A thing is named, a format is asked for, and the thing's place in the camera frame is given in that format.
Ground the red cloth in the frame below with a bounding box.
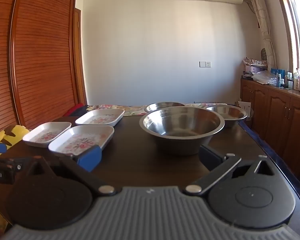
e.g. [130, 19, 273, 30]
[64, 104, 91, 117]

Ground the folded floral cloth stack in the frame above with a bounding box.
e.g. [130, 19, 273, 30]
[242, 57, 268, 67]

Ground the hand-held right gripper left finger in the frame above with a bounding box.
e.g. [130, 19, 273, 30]
[27, 145, 117, 197]

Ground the large stainless steel bowl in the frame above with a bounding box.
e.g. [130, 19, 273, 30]
[139, 106, 225, 155]

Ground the small stainless steel bowl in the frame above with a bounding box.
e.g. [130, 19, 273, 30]
[144, 102, 186, 113]

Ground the medium stainless steel bowl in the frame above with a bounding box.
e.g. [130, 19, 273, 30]
[205, 104, 248, 128]

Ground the yellow plush toy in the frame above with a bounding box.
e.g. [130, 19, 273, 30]
[0, 124, 30, 155]

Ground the small white floral plate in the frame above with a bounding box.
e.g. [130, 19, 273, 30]
[22, 122, 72, 148]

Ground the wooden sideboard cabinet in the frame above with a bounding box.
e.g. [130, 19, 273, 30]
[240, 77, 300, 180]

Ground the blue carton box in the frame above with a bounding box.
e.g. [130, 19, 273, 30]
[270, 68, 286, 81]

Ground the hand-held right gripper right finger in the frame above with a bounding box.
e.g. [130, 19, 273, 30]
[182, 144, 274, 196]

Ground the patterned beige curtain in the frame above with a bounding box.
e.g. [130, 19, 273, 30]
[243, 0, 277, 71]

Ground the large white floral plate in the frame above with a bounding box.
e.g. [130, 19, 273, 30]
[75, 108, 125, 127]

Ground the medium white floral plate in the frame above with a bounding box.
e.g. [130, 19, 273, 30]
[48, 125, 115, 157]

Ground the wooden louvered wardrobe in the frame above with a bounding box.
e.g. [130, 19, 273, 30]
[0, 0, 88, 138]

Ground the pink storage box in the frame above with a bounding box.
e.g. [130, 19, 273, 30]
[244, 65, 268, 74]

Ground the floral blanket with navy border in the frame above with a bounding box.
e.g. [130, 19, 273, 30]
[86, 102, 300, 193]

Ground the wooden panel door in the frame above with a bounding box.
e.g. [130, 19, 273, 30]
[74, 7, 88, 105]

